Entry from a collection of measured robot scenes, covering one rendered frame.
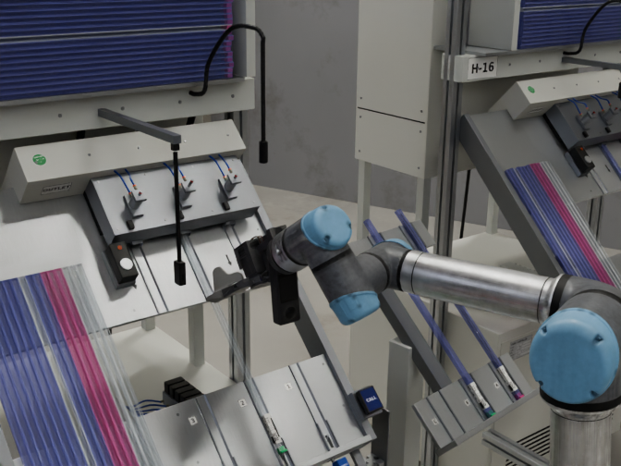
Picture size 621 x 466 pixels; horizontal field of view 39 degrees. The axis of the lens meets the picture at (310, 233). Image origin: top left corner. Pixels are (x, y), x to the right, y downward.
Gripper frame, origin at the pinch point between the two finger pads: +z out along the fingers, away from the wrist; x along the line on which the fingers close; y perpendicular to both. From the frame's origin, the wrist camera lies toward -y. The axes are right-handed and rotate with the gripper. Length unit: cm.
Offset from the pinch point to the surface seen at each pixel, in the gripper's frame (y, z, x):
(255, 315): 18, 208, -126
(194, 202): 22.5, 9.5, -2.4
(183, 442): -22.5, 6.8, 17.6
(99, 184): 30.1, 11.1, 15.7
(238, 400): -18.7, 7.4, 3.7
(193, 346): -1, 60, -17
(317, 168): 114, 313, -273
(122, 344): 7, 82, -8
